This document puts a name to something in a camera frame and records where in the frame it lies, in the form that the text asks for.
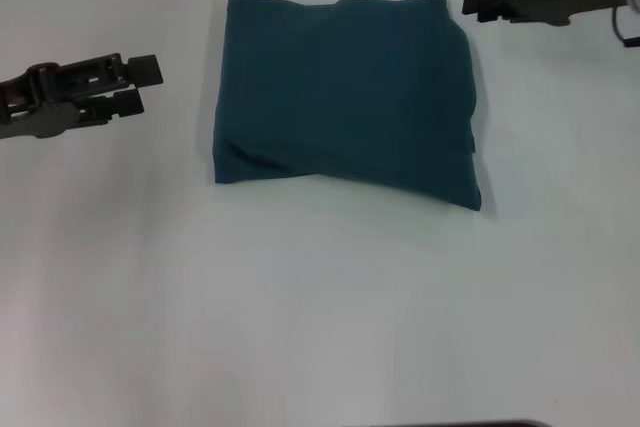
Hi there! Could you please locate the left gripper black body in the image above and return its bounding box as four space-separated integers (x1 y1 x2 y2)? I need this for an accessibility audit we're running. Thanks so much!
0 60 84 141

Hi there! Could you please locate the teal t-shirt with FREE print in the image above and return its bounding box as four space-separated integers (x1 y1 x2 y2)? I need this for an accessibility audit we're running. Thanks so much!
212 0 484 212

